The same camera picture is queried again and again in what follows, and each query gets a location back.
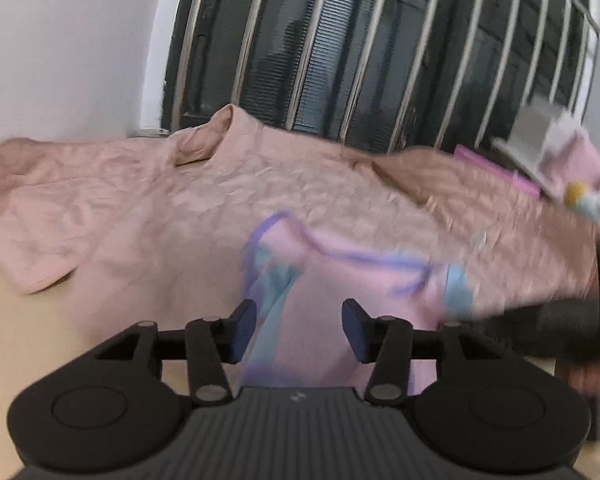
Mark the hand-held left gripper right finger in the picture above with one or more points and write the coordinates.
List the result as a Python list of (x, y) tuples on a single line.
[(353, 331)]

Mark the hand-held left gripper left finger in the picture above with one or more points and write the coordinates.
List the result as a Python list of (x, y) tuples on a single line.
[(243, 332)]

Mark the pink and blue garment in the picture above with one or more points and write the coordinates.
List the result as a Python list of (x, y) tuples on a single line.
[(325, 305)]

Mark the yellow and teal toy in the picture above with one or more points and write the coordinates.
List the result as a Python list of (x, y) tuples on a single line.
[(580, 197)]

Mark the pink jacket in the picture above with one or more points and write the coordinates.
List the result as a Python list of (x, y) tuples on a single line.
[(155, 200)]

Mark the light pink cloth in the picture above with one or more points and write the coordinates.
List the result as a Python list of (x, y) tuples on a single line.
[(587, 160)]

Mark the magenta flat mat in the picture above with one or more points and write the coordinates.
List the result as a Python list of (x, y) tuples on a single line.
[(485, 162)]

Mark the window with metal bars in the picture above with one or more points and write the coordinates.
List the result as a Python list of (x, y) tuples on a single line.
[(380, 50)]

